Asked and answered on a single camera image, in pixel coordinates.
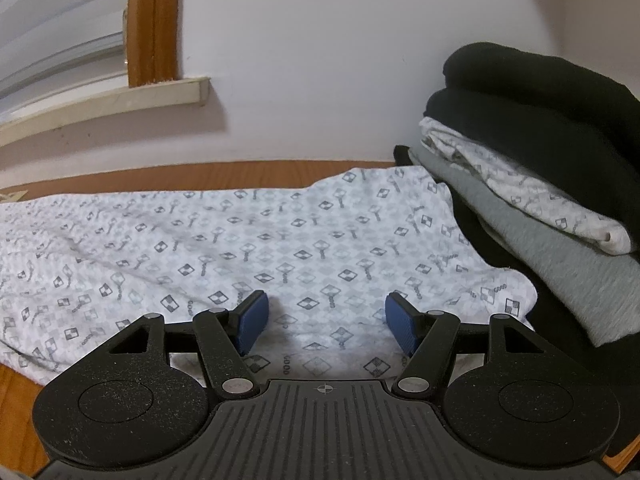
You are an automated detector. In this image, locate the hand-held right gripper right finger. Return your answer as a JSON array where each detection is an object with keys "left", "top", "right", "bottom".
[{"left": 385, "top": 290, "right": 547, "bottom": 401}]

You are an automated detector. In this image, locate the grey folded garment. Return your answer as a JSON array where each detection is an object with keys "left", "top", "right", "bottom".
[{"left": 409, "top": 147, "right": 640, "bottom": 347}]

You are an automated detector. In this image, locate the grey window blind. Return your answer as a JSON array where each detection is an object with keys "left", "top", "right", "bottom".
[{"left": 0, "top": 0, "right": 132, "bottom": 111}]

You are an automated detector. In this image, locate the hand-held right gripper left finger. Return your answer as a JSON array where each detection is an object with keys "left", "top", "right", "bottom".
[{"left": 107, "top": 290, "right": 270, "bottom": 400}]

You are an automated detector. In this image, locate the stack of dark folded clothes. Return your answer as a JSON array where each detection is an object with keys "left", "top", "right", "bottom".
[{"left": 425, "top": 42, "right": 640, "bottom": 233}]

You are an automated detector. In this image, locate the wooden window frame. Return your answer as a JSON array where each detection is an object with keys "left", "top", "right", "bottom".
[{"left": 125, "top": 0, "right": 182, "bottom": 88}]

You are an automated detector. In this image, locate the beige stone window sill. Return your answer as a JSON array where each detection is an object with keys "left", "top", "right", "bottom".
[{"left": 0, "top": 76, "right": 212, "bottom": 148}]

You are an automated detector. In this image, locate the black cloth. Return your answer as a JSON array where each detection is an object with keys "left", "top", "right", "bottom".
[{"left": 393, "top": 145, "right": 640, "bottom": 461}]

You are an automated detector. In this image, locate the white patterned pajama garment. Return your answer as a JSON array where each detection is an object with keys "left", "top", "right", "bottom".
[{"left": 0, "top": 165, "right": 538, "bottom": 386}]

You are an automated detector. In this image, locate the folded white patterned garment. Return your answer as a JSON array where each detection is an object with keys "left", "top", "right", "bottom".
[{"left": 419, "top": 116, "right": 632, "bottom": 254}]

